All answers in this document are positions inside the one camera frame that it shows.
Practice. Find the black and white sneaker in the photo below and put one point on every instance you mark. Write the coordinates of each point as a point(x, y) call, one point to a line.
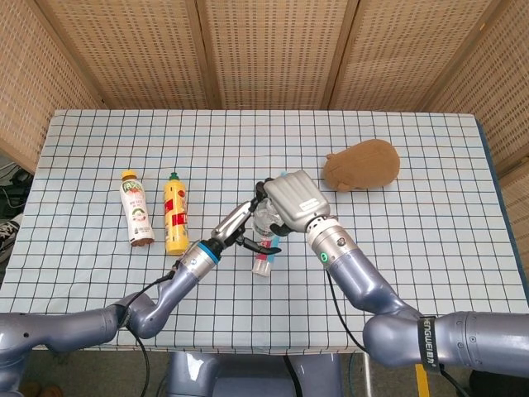
point(8, 237)

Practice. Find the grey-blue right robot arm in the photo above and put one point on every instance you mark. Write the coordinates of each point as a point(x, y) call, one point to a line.
point(372, 289)

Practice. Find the grey-blue robot torso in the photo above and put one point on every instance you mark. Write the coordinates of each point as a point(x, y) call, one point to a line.
point(248, 380)

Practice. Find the white label brown drink bottle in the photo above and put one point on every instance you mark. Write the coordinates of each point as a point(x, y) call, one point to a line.
point(138, 207)

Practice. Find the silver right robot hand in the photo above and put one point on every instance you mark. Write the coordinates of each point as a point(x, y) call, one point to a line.
point(297, 198)

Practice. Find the brown plush capybara toy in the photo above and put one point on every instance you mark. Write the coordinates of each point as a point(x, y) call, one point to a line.
point(363, 165)

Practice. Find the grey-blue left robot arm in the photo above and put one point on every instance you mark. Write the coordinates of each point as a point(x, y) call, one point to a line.
point(173, 289)

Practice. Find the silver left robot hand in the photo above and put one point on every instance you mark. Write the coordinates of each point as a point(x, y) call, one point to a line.
point(231, 223)

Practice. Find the light blue checked tablecloth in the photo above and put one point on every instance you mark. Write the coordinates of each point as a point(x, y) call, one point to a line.
point(413, 231)

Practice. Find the food wrap roll blue label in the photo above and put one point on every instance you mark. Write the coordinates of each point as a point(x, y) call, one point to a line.
point(262, 264)

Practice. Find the yellow squeeze bottle red label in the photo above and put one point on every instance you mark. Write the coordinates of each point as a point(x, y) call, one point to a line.
point(175, 211)

